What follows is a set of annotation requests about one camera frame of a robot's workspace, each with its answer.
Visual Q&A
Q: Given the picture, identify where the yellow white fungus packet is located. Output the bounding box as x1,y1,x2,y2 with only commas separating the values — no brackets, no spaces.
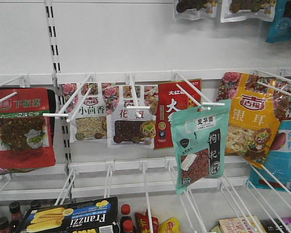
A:
217,72,289,168

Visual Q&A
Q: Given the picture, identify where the red sauce spout pouch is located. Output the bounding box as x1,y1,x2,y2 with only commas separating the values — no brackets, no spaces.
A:
135,210,159,233

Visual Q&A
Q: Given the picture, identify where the white peppercorn packet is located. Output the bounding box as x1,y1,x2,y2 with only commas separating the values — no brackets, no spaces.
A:
103,84,159,148

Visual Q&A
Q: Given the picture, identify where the Pocky biscuit box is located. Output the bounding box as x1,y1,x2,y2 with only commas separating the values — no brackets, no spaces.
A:
219,216,259,233

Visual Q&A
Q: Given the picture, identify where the white slotted shelf upright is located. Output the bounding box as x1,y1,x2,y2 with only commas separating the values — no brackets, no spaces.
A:
44,0,72,164

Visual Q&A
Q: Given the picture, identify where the teal goji berry pouch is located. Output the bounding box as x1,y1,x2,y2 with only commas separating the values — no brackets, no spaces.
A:
171,99,231,194

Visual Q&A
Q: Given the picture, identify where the purple label dark bottle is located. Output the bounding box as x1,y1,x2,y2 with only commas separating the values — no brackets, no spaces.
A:
260,217,291,233

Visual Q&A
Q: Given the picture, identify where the red pickled vegetable packet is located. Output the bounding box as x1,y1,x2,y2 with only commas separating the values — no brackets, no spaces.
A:
0,87,56,169

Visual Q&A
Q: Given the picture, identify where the white packet top middle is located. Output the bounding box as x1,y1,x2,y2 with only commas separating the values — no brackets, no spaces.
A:
221,0,276,22

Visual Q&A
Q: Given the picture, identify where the red spice packet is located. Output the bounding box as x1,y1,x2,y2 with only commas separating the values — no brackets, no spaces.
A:
154,81,201,150

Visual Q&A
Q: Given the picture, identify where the white fennel seed packet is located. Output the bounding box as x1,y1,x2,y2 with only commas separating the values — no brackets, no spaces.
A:
62,83,107,142

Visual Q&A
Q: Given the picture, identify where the yellow Nabati wafer box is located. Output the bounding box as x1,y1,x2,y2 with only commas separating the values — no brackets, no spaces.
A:
158,217,182,233

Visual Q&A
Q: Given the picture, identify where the blue packet top right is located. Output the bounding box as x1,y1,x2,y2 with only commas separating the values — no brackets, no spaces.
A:
266,0,291,43

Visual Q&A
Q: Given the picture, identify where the black Franzzi wafer box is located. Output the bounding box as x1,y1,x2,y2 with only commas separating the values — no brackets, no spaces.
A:
16,197,120,233

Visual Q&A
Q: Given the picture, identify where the soy sauce bottle red cap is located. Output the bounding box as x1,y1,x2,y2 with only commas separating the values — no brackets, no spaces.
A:
120,204,132,231
122,219,135,233

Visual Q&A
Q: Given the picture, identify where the white packet top left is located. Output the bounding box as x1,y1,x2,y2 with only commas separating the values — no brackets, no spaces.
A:
174,0,218,20

